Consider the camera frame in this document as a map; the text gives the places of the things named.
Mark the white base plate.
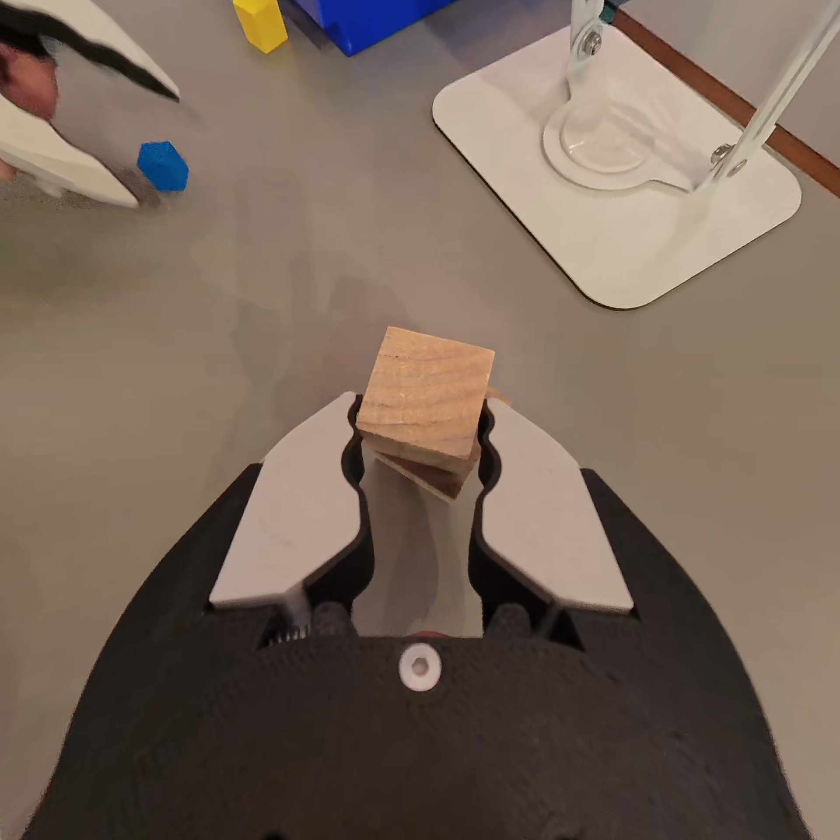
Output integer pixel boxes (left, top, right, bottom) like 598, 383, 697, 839
432, 23, 803, 311

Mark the small blue cube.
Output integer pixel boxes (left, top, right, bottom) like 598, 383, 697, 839
138, 141, 190, 193

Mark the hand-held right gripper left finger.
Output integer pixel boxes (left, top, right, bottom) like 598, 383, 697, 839
209, 392, 376, 632

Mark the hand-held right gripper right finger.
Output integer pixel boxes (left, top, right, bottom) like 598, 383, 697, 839
468, 397, 635, 634

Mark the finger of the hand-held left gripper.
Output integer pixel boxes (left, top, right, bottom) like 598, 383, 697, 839
0, 95, 140, 210
0, 0, 181, 104

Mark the yellow block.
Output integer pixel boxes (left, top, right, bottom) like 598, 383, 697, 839
233, 0, 290, 53

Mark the large wooden cube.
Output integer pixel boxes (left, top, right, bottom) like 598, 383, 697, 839
356, 326, 496, 476
374, 387, 513, 504

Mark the large blue box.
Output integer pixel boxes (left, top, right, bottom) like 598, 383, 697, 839
282, 0, 460, 58

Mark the person's left hand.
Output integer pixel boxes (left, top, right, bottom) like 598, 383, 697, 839
0, 49, 59, 122

